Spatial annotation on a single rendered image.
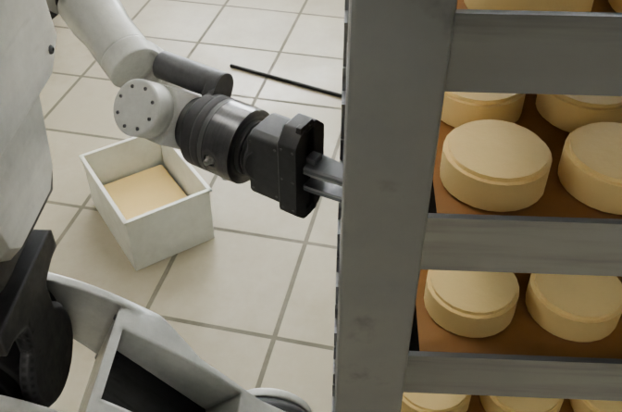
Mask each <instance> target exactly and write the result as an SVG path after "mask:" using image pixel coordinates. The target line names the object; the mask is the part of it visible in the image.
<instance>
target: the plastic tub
mask: <svg viewBox="0 0 622 412"><path fill-rule="evenodd" d="M79 158H80V159H81V162H82V163H83V166H84V169H85V173H86V177H87V181H88V183H89V187H90V191H91V195H92V199H93V204H94V206H95V207H96V209H97V210H98V212H99V213H100V215H101V217H102V218H103V220H104V221H105V223H106V225H107V227H108V228H109V229H110V230H111V232H112V234H113V235H114V237H115V238H116V240H117V241H118V244H119V245H120V247H121V248H122V250H123V252H124V253H125V255H126V256H127V258H128V259H129V261H130V262H131V264H132V265H133V267H134V268H135V270H136V271H137V270H139V269H142V268H145V267H148V266H150V265H152V264H154V263H156V262H158V261H161V260H163V259H166V258H168V257H170V256H174V255H176V254H178V253H180V252H182V251H185V250H187V249H189V248H192V247H194V246H196V245H198V244H200V243H204V242H206V241H209V240H211V239H213V238H215V235H214V228H213V219H212V212H211V204H210V195H209V192H212V189H211V188H210V187H209V186H208V184H207V183H206V182H205V181H204V179H203V178H202V177H201V176H200V175H199V173H198V172H197V171H196V170H195V169H194V168H193V166H192V165H191V164H190V163H188V162H187V161H186V160H185V159H184V158H183V156H182V154H181V152H180V151H179V149H176V148H172V147H167V146H163V145H160V144H156V143H154V142H151V141H149V140H147V139H144V138H139V137H131V138H129V139H126V140H123V141H120V142H117V143H114V144H110V145H107V146H104V147H102V148H99V149H96V150H93V151H91V152H88V153H85V154H82V155H79Z"/></svg>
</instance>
